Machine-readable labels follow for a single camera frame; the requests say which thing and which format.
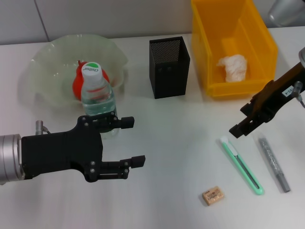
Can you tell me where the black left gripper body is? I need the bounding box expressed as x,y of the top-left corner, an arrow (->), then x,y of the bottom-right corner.
20,115 -> 103,183

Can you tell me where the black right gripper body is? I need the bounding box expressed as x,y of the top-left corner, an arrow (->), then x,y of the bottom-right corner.
252,61 -> 305,123

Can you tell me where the clear water bottle green label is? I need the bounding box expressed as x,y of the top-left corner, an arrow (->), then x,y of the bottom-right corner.
81,61 -> 119,140

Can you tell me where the white paper ball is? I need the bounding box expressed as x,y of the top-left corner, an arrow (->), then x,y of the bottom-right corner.
216,54 -> 248,83

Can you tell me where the red-orange toy orange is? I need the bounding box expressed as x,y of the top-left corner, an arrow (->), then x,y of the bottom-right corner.
72,60 -> 112,102

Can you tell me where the green utility knife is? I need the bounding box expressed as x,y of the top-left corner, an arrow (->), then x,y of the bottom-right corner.
219,135 -> 264,196

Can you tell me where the grey wrapped pen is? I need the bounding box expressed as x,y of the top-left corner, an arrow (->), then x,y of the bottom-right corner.
258,137 -> 291,193

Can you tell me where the black mesh pen holder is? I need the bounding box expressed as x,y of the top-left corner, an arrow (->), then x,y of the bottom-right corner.
149,36 -> 191,100

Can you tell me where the tan eraser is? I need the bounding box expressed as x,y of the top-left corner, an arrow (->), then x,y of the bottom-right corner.
202,185 -> 225,205

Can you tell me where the pale green glass fruit bowl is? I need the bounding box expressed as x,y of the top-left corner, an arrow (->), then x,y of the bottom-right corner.
20,35 -> 129,113

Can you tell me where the yellow plastic bin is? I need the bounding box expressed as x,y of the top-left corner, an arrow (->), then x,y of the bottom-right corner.
190,0 -> 279,98

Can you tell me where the right gripper cable with plug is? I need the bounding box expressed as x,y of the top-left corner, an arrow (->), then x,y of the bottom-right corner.
294,81 -> 305,108

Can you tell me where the gripper cable with plug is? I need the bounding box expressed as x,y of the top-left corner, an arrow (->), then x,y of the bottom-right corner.
294,81 -> 305,108
35,120 -> 52,135

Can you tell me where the left gripper cable with plug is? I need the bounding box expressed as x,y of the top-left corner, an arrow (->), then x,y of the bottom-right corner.
35,120 -> 52,135

